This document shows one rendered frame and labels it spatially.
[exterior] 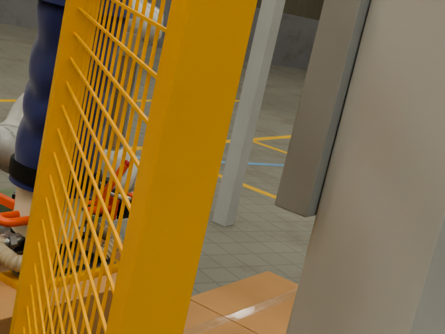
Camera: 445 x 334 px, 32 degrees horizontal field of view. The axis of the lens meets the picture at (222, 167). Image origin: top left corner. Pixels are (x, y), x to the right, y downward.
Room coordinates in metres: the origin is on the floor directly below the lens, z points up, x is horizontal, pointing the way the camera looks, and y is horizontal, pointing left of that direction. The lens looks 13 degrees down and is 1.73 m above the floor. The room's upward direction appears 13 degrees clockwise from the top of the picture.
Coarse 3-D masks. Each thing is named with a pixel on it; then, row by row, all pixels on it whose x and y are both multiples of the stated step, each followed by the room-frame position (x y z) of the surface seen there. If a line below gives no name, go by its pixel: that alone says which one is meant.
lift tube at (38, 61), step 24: (48, 24) 1.80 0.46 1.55; (48, 48) 1.81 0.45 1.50; (96, 48) 1.81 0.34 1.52; (48, 72) 1.79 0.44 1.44; (96, 72) 1.81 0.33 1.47; (24, 96) 1.85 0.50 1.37; (48, 96) 1.80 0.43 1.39; (24, 120) 1.84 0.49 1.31; (24, 144) 1.81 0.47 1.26; (96, 168) 1.87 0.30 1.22
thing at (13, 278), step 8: (8, 272) 1.73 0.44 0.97; (16, 272) 1.73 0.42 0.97; (56, 272) 1.78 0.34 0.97; (96, 272) 1.86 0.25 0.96; (104, 272) 1.88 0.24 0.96; (112, 272) 1.91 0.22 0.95; (8, 280) 1.70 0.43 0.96; (16, 280) 1.69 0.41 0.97; (80, 280) 1.81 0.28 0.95; (16, 288) 1.69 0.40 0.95
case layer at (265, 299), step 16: (224, 288) 3.01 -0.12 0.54; (240, 288) 3.04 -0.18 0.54; (256, 288) 3.08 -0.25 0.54; (272, 288) 3.12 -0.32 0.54; (288, 288) 3.17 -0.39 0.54; (192, 304) 2.78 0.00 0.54; (208, 304) 2.81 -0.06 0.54; (224, 304) 2.84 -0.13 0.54; (240, 304) 2.88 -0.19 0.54; (256, 304) 2.92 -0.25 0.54; (272, 304) 2.95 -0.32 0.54; (288, 304) 2.99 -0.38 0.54; (192, 320) 2.64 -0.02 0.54; (208, 320) 2.67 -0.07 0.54; (224, 320) 2.70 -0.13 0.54; (240, 320) 2.73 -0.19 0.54; (256, 320) 2.76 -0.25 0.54; (272, 320) 2.80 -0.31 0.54; (288, 320) 2.83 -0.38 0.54
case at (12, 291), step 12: (120, 252) 2.07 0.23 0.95; (0, 264) 1.81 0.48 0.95; (0, 288) 1.67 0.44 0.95; (12, 288) 1.69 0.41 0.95; (72, 288) 1.76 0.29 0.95; (0, 300) 1.61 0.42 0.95; (12, 300) 1.63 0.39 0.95; (60, 300) 1.68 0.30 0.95; (72, 300) 1.70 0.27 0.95; (84, 300) 1.73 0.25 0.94; (108, 300) 1.80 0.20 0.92; (0, 312) 1.56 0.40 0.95; (12, 312) 1.57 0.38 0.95; (96, 312) 1.77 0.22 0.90; (108, 312) 1.81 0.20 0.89; (0, 324) 1.53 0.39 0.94; (96, 324) 1.78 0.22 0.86
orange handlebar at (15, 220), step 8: (0, 200) 1.91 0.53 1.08; (8, 200) 1.90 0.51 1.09; (88, 208) 1.97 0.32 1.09; (96, 208) 1.99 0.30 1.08; (0, 216) 1.76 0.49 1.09; (8, 216) 1.79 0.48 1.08; (16, 216) 1.81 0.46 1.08; (0, 224) 1.75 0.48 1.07; (8, 224) 1.75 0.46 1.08; (16, 224) 1.76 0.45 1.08; (24, 224) 1.79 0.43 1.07
